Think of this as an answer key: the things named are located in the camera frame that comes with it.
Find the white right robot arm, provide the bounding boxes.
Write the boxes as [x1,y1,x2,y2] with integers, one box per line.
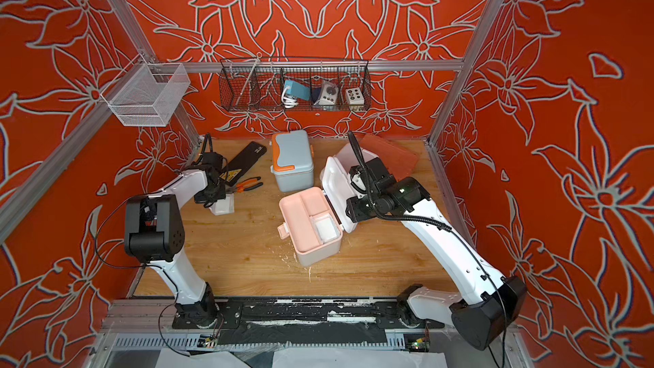
[345,132,528,351]

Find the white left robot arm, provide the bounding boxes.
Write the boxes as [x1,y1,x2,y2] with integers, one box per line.
[124,134,228,329]

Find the orange black pliers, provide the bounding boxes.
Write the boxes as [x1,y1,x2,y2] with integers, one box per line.
[227,177,263,194]

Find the black tool case yellow label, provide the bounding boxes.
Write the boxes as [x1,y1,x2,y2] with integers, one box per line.
[221,141,267,187]

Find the orange plastic tool case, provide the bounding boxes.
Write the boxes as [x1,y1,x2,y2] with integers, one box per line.
[359,135,419,181]

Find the beige button box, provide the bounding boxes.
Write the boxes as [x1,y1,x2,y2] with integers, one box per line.
[344,87,365,110]

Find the white round-dial device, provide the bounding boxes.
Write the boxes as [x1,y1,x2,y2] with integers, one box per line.
[314,81,339,107]

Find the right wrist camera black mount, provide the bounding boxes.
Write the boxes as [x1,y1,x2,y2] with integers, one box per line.
[349,158,431,216]

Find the grey first aid box orange handle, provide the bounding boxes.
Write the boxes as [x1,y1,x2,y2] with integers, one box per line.
[271,129,314,193]

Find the black wire wall basket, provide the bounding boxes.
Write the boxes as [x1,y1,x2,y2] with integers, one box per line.
[219,57,372,112]

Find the white wire mesh basket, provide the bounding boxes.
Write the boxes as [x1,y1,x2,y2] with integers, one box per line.
[100,64,190,127]

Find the blue device with white cable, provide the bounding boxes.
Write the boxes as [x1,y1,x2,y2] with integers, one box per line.
[280,79,311,108]

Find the aluminium left side rail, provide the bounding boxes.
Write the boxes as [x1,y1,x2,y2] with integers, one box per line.
[0,55,149,244]

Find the aluminium frame post left rear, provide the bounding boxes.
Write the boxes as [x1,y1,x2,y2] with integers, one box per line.
[107,0,200,143]

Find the aluminium frame post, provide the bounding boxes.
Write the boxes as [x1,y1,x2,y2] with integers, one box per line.
[427,0,504,148]
[107,0,200,143]

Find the aluminium frame post right rear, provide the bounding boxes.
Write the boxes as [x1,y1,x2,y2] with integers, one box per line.
[427,0,504,148]

